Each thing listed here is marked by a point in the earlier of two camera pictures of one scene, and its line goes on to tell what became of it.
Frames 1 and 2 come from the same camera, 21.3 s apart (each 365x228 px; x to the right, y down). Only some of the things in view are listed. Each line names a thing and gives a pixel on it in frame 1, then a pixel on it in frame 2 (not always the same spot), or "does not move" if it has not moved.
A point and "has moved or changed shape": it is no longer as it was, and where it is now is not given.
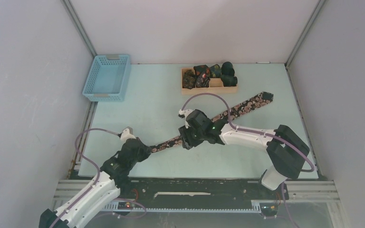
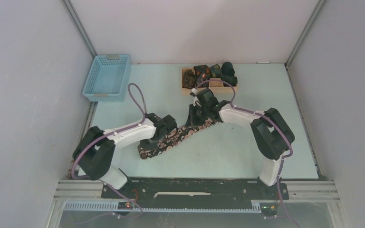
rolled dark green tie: (227, 69) does not move
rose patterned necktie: (234, 110) has moved or changed shape
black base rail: (202, 190) does not move
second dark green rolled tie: (229, 80) does not move
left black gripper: (146, 152) -> (143, 146)
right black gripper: (187, 142) -> (192, 120)
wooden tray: (216, 87) does not move
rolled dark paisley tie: (189, 81) does not move
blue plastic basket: (108, 77) does not move
